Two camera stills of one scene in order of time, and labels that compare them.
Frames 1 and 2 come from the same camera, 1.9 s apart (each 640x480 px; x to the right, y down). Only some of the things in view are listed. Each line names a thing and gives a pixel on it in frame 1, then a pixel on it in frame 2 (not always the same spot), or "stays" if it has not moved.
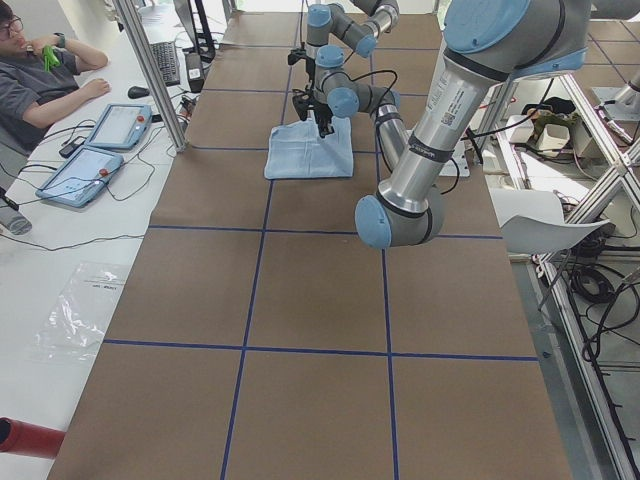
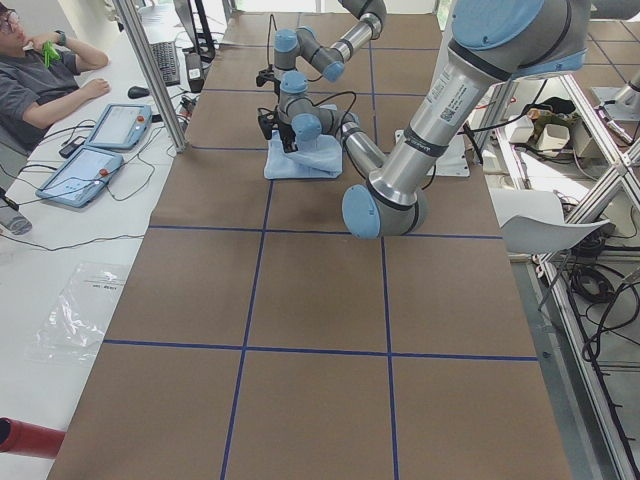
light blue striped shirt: (298, 151) stays
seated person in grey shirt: (31, 96) stays
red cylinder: (22, 437) stays
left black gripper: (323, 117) -> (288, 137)
